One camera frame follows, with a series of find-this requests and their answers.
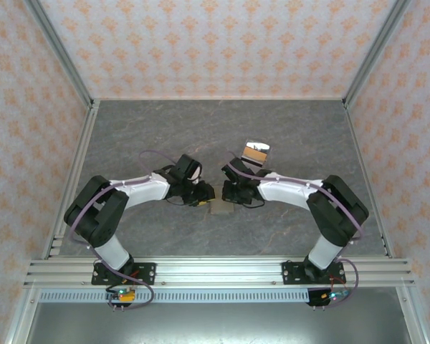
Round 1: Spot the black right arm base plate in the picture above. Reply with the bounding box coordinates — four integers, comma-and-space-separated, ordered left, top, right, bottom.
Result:
282, 260, 345, 286

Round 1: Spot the controller board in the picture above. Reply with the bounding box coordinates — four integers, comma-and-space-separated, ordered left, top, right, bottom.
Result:
105, 285, 138, 304
307, 287, 353, 307

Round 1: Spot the aluminium left frame post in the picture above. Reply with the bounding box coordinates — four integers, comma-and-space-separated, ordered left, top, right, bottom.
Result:
22, 0, 95, 105

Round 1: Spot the aluminium mounting rail beam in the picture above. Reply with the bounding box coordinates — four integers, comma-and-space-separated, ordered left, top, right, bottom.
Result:
23, 256, 416, 288

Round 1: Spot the gold card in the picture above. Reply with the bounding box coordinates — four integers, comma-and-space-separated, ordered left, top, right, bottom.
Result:
242, 147, 267, 163

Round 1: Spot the left controller board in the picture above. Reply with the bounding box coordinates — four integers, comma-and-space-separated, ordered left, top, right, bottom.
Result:
105, 285, 138, 304

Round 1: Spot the aluminium right side rail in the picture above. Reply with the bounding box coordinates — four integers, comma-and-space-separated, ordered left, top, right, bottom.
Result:
343, 101, 396, 259

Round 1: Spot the clear acrylic card box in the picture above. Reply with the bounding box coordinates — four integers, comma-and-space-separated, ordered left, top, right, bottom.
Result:
239, 138, 272, 169

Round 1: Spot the right controller board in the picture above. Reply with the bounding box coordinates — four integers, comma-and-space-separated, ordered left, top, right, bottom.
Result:
307, 287, 353, 307

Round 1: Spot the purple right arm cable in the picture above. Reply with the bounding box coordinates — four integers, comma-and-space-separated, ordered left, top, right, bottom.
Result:
226, 151, 366, 310

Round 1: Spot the aluminium frame leg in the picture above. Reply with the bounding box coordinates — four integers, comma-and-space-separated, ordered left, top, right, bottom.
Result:
2, 286, 41, 344
395, 286, 430, 344

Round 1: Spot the aluminium left side rail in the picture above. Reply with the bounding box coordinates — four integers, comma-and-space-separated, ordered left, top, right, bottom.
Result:
42, 100, 102, 259

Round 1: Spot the aluminium back rail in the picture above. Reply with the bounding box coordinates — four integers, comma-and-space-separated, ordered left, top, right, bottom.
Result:
92, 95, 347, 102

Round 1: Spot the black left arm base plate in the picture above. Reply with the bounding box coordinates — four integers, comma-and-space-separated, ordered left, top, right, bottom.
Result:
90, 262, 157, 286

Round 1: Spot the aluminium right frame post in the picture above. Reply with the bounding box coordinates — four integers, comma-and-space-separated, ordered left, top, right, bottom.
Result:
343, 0, 414, 105

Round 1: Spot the tan card holder wallet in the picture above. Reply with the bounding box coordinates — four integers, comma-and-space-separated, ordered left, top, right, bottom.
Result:
210, 201, 235, 216

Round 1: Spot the grey metal sheet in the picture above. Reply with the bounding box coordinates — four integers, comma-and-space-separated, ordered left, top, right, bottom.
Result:
24, 302, 411, 344

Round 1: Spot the aluminium rail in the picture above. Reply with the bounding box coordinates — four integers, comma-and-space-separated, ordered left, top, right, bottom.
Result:
92, 95, 347, 102
42, 100, 102, 259
343, 101, 396, 259

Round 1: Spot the grey slotted cable duct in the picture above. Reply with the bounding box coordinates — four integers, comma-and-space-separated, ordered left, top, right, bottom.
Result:
38, 289, 311, 304

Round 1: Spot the aluminium frame post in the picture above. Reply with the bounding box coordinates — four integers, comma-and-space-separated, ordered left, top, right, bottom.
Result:
22, 0, 95, 105
343, 0, 414, 105

